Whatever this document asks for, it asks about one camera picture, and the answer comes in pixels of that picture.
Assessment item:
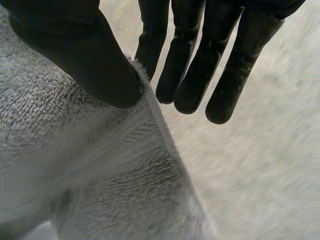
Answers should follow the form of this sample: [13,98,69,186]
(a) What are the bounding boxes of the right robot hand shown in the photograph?
[0,0,307,125]

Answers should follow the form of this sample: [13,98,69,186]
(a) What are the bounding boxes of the grey towel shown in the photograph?
[0,4,223,240]

